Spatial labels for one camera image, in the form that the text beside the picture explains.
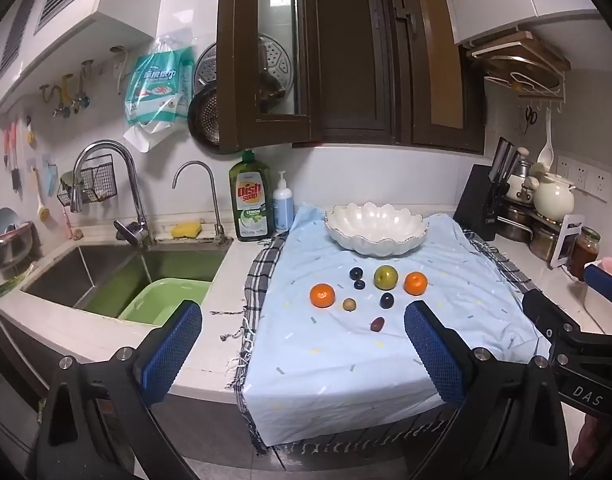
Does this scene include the small brown longan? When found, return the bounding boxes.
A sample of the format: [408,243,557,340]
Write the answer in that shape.
[343,298,357,312]

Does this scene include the stainless steel pots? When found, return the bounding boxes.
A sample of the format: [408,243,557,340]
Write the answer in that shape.
[496,158,559,262]

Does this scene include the white scalloped ceramic bowl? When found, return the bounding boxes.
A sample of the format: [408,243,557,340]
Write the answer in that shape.
[324,203,429,258]

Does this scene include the red jujube date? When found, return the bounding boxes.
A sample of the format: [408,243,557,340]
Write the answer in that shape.
[370,318,385,333]

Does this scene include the blue white pump bottle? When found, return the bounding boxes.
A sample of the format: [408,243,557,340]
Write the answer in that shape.
[272,170,295,233]

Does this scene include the light blue patterned cloth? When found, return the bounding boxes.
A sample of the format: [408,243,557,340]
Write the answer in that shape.
[241,202,552,448]

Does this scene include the green dish soap bottle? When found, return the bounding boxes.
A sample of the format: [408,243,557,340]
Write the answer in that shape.
[229,150,274,242]

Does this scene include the green apple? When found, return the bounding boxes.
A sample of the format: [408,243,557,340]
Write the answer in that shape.
[373,266,398,290]

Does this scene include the wall power socket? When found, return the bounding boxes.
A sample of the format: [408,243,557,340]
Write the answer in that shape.
[556,155,612,203]

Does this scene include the green plastic basin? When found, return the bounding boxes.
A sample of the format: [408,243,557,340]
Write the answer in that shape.
[118,278,210,326]

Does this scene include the white ceramic teapot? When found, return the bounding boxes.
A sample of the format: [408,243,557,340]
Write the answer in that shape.
[530,162,576,221]

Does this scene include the dark brown wall cabinet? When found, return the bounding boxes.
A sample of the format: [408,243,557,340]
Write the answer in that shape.
[216,0,485,154]

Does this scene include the orange mandarin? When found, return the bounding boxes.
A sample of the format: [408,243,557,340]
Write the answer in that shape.
[403,271,428,296]
[309,283,336,309]

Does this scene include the metal bowl left counter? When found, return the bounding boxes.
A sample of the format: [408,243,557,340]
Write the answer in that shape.
[0,207,33,271]

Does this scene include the metal steamer plate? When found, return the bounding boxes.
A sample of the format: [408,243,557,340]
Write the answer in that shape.
[186,32,295,149]

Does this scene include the stainless steel sink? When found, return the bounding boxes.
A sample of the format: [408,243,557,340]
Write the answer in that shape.
[22,240,230,318]

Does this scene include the black wire sink basket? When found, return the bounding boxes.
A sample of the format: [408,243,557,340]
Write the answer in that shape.
[57,154,117,207]

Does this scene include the jar of red sauce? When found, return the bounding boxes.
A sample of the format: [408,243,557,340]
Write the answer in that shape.
[568,226,601,282]

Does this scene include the yellow sponge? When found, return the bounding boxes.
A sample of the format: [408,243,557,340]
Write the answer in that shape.
[170,221,203,240]

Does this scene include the person right hand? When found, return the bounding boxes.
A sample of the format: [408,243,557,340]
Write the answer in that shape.
[572,414,611,468]

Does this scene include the white ladle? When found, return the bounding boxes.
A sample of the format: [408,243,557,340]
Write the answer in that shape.
[537,105,554,172]

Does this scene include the black white plaid cloth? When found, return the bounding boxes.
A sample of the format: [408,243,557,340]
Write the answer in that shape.
[220,231,545,461]

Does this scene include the wall rack with boards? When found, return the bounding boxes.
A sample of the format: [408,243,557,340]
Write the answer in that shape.
[468,30,572,102]

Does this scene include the tall chrome kitchen faucet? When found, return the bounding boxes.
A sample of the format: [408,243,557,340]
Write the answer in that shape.
[69,138,157,248]

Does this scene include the black scissors on hook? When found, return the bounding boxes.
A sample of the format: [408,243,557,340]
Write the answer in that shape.
[522,106,538,136]

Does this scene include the dark plum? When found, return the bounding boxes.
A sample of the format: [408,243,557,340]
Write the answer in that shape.
[379,292,395,310]
[349,266,363,281]

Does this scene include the black knife block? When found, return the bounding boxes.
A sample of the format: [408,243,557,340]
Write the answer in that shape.
[453,136,520,242]

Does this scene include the hanging plastic bag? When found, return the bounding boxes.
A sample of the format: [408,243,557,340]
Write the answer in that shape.
[123,29,195,154]

